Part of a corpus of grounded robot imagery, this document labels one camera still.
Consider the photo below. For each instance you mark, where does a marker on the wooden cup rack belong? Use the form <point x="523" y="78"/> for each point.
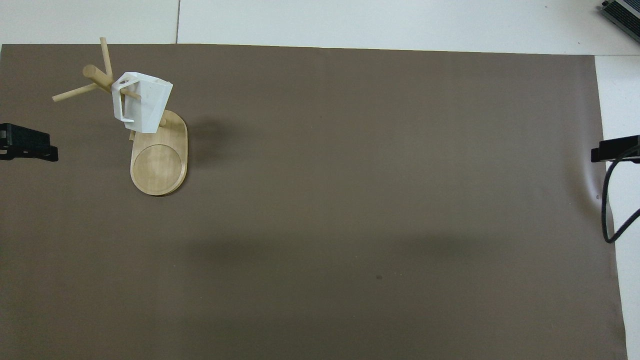
<point x="159" y="162"/>

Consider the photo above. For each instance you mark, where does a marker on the white faceted cup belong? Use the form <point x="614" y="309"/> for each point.
<point x="147" y="102"/>

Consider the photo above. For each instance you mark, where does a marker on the black left clamp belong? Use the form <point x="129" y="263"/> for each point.
<point x="25" y="142"/>

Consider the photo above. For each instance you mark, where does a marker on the black clamp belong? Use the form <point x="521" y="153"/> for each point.
<point x="25" y="142"/>
<point x="620" y="148"/>

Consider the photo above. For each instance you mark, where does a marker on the black right clamp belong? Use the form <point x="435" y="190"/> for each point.
<point x="620" y="148"/>

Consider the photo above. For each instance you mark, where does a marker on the grey electronic device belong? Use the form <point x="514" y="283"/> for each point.
<point x="624" y="12"/>

